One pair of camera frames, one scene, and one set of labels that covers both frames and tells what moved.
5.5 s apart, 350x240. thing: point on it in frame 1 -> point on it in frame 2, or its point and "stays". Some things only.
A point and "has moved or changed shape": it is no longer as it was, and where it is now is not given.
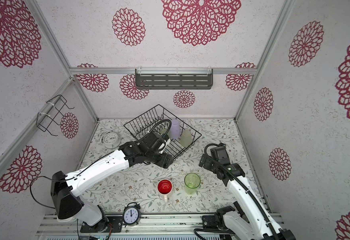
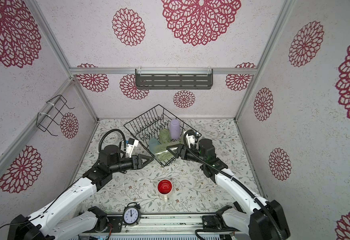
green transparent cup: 163,131 stays
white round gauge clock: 110,140 stays
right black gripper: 206,164 -> 182,148
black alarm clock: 131,214 stays
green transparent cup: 192,181 has moved or changed shape
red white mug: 164,187 stays
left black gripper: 166,160 -> 137,162
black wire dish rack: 158,120 stays
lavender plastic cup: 175,129 stays
